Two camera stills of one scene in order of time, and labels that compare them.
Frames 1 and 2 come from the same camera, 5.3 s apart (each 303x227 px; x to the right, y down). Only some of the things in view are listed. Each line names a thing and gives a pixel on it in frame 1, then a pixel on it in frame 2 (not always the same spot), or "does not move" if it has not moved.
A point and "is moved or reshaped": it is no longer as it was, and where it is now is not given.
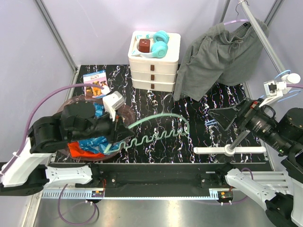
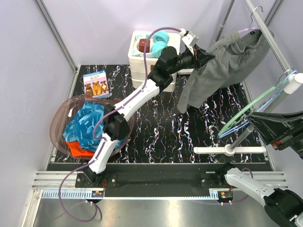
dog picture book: x=98 y=78 does not move
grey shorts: x=226 y=54 is moved or reshaped
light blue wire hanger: x=292 y=92 -> x=247 y=122
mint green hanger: x=135 y=141 is moved or reshaped
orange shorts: x=76 y=151 does not move
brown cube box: x=144 y=45 does not move
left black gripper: x=119 y=131 -> x=201 y=57
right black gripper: x=225 y=116 -> x=269 y=124
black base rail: x=197 y=180 does not move
